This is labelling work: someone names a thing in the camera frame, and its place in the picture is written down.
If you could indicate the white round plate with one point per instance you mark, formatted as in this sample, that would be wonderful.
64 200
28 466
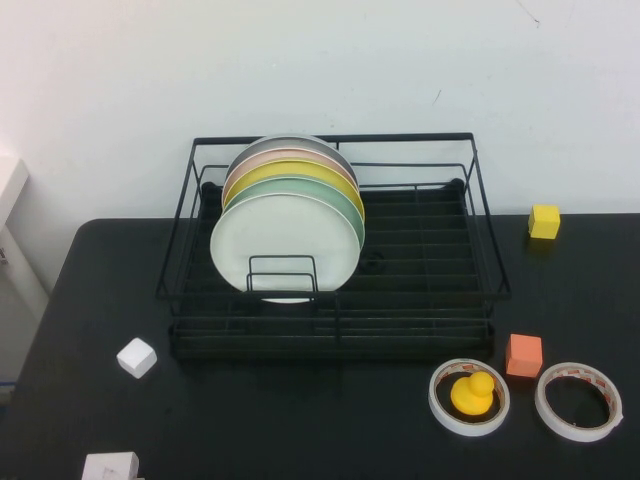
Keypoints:
285 245

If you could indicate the white cabinet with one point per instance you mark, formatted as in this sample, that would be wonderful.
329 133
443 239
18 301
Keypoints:
15 280

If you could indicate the pink plate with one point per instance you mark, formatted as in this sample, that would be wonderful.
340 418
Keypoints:
300 153

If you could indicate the mint green plate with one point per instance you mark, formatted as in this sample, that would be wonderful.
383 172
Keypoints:
320 190

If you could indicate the white double-sided tape roll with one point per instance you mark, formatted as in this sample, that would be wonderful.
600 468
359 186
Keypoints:
440 415
545 415

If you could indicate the black plastic drip tray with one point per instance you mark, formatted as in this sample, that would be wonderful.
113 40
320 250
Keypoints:
430 240

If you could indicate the large white block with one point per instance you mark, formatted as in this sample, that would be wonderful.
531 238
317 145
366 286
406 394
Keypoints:
107 467

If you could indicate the orange cube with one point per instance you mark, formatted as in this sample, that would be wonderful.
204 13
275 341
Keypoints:
522 355

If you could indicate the yellow cube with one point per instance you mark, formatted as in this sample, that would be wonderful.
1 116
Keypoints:
544 221

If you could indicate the yellow plate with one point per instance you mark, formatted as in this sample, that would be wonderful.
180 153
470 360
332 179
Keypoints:
290 170

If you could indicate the grey plate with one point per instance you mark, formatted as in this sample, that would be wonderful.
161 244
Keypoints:
295 141

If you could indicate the yellow rubber duck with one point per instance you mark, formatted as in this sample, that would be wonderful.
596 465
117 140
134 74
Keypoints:
470 399

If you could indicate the small white rounded cube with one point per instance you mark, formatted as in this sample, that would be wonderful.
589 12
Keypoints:
135 357

